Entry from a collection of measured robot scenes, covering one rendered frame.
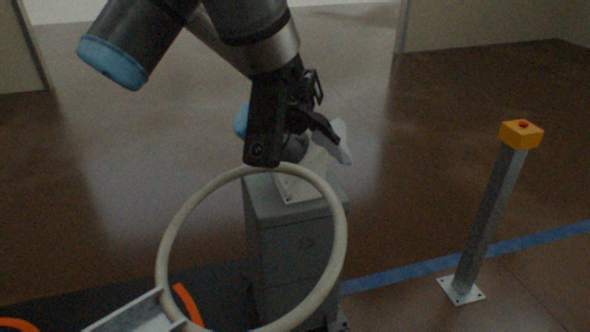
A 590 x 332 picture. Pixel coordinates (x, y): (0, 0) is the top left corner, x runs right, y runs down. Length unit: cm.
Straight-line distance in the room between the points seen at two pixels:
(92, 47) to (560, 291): 267
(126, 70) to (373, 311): 199
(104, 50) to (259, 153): 22
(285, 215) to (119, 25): 114
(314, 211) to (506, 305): 140
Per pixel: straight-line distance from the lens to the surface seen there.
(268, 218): 151
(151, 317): 98
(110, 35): 53
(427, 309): 239
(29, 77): 566
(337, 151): 56
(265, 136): 49
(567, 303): 276
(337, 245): 85
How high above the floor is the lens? 185
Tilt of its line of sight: 34 degrees down
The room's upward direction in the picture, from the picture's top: straight up
